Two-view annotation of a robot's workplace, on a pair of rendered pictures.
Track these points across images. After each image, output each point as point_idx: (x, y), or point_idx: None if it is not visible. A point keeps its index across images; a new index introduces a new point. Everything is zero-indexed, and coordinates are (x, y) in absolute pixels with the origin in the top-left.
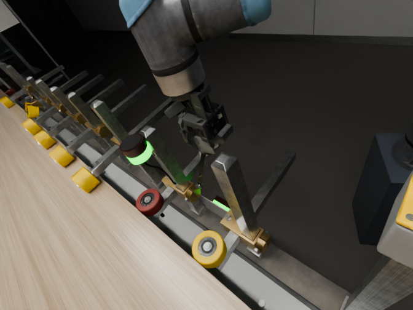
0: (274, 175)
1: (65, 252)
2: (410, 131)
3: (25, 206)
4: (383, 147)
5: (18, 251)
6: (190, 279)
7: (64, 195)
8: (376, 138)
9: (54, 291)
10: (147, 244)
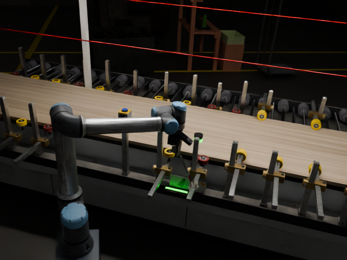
0: (155, 184)
1: (223, 143)
2: (89, 228)
3: (270, 150)
4: (96, 249)
5: (245, 141)
6: (171, 146)
7: (252, 155)
8: (98, 256)
9: (214, 137)
10: (191, 149)
